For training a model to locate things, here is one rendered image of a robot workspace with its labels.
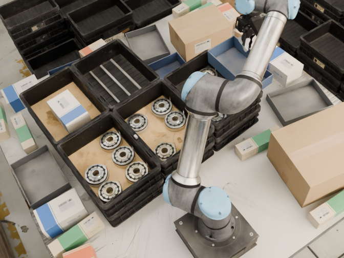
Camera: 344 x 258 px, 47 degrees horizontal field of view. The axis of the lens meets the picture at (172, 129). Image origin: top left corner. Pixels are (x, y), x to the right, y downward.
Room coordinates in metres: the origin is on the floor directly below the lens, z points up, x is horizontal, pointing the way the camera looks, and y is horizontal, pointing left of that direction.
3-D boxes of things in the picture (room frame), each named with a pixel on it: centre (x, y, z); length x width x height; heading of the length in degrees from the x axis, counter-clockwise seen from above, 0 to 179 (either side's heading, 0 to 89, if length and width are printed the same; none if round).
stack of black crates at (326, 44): (1.83, -1.15, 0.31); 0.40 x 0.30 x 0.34; 25
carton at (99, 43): (1.80, 0.38, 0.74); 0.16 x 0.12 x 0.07; 120
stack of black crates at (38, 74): (2.20, 0.75, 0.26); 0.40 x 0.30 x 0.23; 115
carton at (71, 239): (0.69, 0.48, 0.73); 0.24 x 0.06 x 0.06; 121
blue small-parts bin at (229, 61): (1.23, -0.32, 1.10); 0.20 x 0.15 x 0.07; 27
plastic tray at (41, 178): (1.02, 0.67, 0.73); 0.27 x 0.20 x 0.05; 27
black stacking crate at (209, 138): (1.10, 0.04, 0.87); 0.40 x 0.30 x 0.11; 31
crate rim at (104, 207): (0.95, 0.29, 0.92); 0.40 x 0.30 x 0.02; 31
